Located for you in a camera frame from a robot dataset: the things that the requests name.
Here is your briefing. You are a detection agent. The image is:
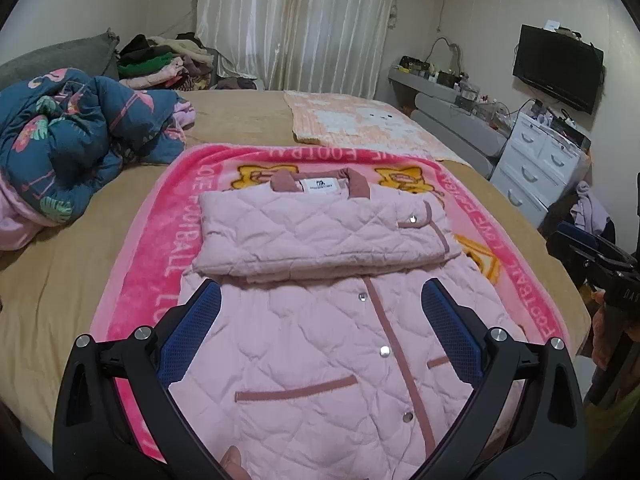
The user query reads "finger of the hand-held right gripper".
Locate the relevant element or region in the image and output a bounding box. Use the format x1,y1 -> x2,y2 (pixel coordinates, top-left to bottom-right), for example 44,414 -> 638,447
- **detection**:
556,221 -> 633,266
545,232 -> 608,288

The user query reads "bed with tan sheet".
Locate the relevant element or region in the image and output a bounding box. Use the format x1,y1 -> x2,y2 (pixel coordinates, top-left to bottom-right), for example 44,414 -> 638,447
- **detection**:
0,87 -> 593,441

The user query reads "black flat television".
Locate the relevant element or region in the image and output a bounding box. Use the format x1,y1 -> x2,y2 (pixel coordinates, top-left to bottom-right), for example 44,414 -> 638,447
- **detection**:
512,24 -> 605,116

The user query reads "white drawer cabinet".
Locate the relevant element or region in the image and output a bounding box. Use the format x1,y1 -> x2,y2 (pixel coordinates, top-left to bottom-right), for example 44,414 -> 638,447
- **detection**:
489,110 -> 593,228

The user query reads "grey pillow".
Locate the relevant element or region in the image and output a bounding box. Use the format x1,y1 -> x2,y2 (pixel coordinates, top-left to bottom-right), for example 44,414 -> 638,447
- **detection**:
0,30 -> 121,81

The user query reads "pink printed blanket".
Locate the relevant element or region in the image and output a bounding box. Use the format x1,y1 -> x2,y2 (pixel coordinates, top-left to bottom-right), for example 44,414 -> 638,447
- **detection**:
90,142 -> 573,466

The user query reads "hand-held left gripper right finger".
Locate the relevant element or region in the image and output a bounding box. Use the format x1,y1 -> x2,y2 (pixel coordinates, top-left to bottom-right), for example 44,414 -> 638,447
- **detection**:
412,279 -> 588,480

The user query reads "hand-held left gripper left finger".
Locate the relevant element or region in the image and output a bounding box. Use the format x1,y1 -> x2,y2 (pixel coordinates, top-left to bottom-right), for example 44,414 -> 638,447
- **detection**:
52,279 -> 223,480

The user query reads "white striped curtain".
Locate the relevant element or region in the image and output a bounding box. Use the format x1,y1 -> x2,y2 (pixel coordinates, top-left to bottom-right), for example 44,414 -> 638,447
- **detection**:
195,0 -> 408,101

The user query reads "grey wall cable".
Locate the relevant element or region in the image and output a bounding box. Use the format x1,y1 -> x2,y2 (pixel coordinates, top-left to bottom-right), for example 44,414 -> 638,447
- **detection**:
425,35 -> 463,68

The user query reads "person's right hand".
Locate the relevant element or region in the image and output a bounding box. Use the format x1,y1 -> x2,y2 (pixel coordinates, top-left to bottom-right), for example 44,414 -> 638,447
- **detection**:
590,287 -> 628,373

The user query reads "person's left hand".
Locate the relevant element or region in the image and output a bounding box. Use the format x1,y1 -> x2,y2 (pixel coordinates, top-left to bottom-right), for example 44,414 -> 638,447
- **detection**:
220,446 -> 251,480

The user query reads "blue floral duvet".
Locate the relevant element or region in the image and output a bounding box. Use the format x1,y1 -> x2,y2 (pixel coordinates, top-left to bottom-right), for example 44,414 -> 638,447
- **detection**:
0,67 -> 196,251

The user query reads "lilac garment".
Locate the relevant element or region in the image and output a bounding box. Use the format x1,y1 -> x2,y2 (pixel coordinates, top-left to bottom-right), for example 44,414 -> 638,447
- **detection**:
570,182 -> 613,231

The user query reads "peach cat blanket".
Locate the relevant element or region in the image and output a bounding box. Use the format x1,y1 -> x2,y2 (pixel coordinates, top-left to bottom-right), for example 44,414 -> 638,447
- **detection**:
282,90 -> 473,168

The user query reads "grey wall shelf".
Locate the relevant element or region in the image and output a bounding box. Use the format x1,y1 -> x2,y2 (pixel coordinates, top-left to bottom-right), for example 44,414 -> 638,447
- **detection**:
387,67 -> 511,181

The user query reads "pile of clothes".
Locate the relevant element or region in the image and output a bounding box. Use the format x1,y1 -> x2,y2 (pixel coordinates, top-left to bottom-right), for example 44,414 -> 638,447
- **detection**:
116,32 -> 261,93

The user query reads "pink quilted jacket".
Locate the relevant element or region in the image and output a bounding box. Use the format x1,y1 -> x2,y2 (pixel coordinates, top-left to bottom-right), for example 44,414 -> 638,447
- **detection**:
167,167 -> 526,480

